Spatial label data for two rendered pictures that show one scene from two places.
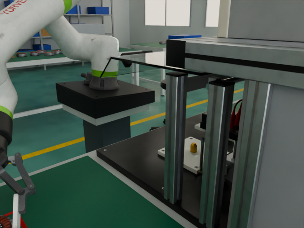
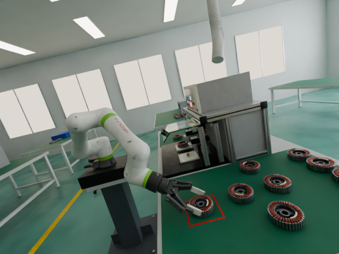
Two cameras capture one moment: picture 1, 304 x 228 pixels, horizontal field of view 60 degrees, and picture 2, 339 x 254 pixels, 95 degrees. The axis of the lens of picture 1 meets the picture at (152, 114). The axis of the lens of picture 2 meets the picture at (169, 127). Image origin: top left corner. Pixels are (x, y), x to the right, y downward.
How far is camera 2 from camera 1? 0.84 m
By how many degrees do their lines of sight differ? 48
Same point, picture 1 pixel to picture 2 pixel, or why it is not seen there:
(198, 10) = (58, 116)
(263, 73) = (227, 115)
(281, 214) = (238, 142)
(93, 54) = (100, 148)
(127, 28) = not seen: outside the picture
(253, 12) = (207, 105)
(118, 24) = not seen: outside the picture
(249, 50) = (223, 112)
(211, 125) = (216, 133)
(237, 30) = (204, 110)
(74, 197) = not seen: hidden behind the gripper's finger
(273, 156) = (233, 131)
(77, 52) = (89, 152)
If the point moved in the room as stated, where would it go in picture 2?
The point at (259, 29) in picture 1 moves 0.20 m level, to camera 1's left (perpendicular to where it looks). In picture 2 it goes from (210, 109) to (196, 116)
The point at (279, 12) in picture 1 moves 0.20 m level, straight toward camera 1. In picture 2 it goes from (213, 104) to (238, 103)
